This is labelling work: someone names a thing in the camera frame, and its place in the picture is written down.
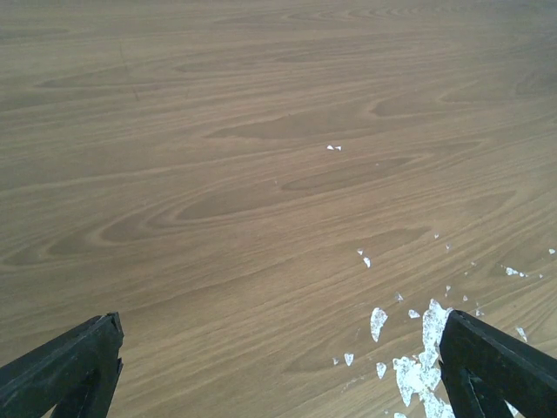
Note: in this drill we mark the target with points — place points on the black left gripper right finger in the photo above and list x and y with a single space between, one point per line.
485 371

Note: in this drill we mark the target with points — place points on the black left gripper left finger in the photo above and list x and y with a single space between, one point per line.
72 375

